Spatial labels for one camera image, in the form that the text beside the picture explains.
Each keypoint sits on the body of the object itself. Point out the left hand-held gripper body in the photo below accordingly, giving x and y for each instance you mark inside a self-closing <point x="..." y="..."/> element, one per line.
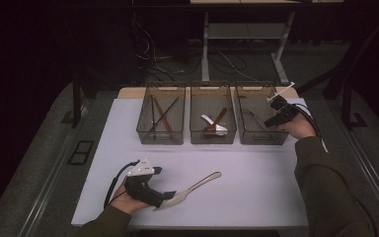
<point x="141" y="191"/>

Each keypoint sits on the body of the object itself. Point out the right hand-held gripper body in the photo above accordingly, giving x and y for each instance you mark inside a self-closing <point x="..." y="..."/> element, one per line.
<point x="289" y="113"/>

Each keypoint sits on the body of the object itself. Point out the metal fork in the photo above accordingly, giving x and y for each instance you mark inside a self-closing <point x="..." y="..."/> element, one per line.
<point x="260" y="122"/>

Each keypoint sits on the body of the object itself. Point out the metal knife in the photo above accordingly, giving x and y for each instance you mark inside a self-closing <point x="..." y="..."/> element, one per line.
<point x="190" y="190"/>

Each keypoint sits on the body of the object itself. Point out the smoky clear plastic bin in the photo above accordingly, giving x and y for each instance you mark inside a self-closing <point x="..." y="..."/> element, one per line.
<point x="199" y="105"/>
<point x="248" y="98"/>
<point x="144" y="108"/>

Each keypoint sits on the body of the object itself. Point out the brown wooden spoon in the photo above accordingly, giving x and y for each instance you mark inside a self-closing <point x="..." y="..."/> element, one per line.
<point x="220" y="116"/>

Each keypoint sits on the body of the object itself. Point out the white ceramic spoon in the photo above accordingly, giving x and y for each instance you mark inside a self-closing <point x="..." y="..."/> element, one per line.
<point x="219" y="129"/>

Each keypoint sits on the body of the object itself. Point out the person's right hand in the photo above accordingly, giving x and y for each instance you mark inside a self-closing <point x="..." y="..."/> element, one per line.
<point x="301" y="126"/>

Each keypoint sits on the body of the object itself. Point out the person's left hand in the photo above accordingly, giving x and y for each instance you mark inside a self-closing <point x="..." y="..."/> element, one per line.
<point x="123" y="202"/>

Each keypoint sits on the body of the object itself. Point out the black slanted beam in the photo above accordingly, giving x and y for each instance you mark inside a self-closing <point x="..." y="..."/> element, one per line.
<point x="352" y="62"/>

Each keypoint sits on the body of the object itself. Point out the thin black metal stand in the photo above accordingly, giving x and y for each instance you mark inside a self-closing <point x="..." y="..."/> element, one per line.
<point x="76" y="98"/>

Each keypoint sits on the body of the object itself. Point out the black stand post with foot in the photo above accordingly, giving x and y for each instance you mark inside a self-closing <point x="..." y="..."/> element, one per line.
<point x="346" y="105"/>

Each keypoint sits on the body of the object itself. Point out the metal floor rail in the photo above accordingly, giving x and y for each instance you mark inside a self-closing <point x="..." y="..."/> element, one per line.
<point x="375" y="177"/>
<point x="52" y="179"/>

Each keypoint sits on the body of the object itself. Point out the white metal desk frame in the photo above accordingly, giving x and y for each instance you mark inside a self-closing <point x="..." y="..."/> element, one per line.
<point x="205" y="49"/>

